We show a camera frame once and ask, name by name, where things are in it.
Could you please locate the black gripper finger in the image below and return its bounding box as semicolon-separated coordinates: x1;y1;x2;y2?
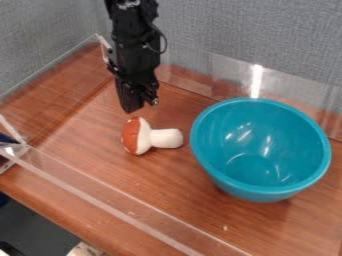
115;79;131;112
128;89;147;113

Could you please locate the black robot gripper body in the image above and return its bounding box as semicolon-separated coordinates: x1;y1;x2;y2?
107;42;160;105

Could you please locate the white brown toy mushroom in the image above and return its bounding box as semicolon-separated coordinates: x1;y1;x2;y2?
122;117;184;155

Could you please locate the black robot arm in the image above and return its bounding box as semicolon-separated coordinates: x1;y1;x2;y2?
104;0;160;113

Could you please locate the blue plastic bowl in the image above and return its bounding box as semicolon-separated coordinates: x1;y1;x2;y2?
190;98;333;203

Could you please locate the clear acrylic left barrier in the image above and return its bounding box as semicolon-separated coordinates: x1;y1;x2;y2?
0;33;99;99

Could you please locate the clear acrylic barrier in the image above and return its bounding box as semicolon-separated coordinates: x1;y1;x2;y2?
0;115;250;256
95;32;342;143
0;33;99;99

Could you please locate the clear acrylic back barrier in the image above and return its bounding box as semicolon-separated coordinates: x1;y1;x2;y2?
95;32;342;143

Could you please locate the clear acrylic front barrier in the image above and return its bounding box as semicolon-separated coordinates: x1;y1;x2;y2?
0;115;250;256

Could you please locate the clear acrylic corner bracket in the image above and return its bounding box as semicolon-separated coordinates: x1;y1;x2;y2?
95;34;112;63

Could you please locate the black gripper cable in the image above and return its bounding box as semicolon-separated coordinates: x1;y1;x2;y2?
150;25;170;55

